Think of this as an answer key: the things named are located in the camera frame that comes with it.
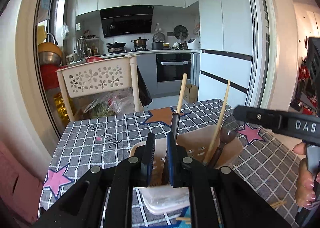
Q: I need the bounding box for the black range hood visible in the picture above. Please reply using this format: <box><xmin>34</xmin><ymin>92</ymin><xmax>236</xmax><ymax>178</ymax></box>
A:
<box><xmin>99</xmin><ymin>5</ymin><xmax>154</xmax><ymax>38</ymax></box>

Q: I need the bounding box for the black built-in oven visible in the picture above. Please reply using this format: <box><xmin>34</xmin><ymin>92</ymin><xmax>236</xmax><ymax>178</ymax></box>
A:
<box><xmin>156</xmin><ymin>53</ymin><xmax>191</xmax><ymax>83</ymax></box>

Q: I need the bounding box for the grey checkered tablecloth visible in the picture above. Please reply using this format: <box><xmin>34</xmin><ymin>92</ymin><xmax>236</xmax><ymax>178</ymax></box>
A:
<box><xmin>38</xmin><ymin>110</ymin><xmax>300</xmax><ymax>227</ymax></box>

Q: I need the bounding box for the stainless steel bowl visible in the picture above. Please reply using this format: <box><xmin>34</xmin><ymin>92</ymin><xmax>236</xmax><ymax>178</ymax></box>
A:
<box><xmin>39</xmin><ymin>52</ymin><xmax>62</xmax><ymax>66</ymax></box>

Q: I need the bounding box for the beige flower-pattern storage cart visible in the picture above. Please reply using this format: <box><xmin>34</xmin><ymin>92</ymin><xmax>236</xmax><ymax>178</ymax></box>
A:
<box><xmin>56</xmin><ymin>54</ymin><xmax>142</xmax><ymax>122</ymax></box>

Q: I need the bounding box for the white refrigerator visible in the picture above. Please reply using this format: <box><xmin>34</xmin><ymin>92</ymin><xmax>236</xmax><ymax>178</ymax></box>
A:
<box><xmin>199</xmin><ymin>0</ymin><xmax>253</xmax><ymax>108</ymax></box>

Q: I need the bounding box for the dark metal spoon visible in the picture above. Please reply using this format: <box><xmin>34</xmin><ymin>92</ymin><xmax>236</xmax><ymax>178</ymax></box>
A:
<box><xmin>207</xmin><ymin>115</ymin><xmax>240</xmax><ymax>168</ymax></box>

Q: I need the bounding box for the person right hand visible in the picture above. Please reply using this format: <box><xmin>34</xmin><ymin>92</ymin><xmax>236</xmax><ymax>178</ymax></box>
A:
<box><xmin>295</xmin><ymin>157</ymin><xmax>316</xmax><ymax>209</ymax></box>

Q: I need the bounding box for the cardboard box on floor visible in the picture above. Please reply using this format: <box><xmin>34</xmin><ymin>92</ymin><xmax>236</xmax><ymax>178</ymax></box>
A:
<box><xmin>184</xmin><ymin>84</ymin><xmax>198</xmax><ymax>103</ymax></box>

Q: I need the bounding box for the pink plastic stool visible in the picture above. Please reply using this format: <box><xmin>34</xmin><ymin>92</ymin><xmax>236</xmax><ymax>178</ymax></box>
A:
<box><xmin>1</xmin><ymin>143</ymin><xmax>42</xmax><ymax>224</ymax></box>

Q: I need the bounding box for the cooking pot on stove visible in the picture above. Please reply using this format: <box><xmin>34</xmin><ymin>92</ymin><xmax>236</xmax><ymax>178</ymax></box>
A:
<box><xmin>131</xmin><ymin>37</ymin><xmax>149</xmax><ymax>48</ymax></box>

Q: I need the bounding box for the wooden chopstick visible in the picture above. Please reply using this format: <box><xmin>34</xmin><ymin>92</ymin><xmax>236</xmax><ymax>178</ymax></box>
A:
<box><xmin>203</xmin><ymin>80</ymin><xmax>231</xmax><ymax>166</ymax></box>
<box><xmin>176</xmin><ymin>73</ymin><xmax>188</xmax><ymax>114</ymax></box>
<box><xmin>176</xmin><ymin>217</ymin><xmax>191</xmax><ymax>225</ymax></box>

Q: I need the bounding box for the beige plastic utensil holder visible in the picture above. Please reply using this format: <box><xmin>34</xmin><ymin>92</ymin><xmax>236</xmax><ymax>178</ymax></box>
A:
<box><xmin>139</xmin><ymin>125</ymin><xmax>243</xmax><ymax>215</ymax></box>

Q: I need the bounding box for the black-handled utensil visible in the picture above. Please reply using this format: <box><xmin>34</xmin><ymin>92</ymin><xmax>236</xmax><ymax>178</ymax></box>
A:
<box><xmin>161</xmin><ymin>113</ymin><xmax>181</xmax><ymax>185</ymax></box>

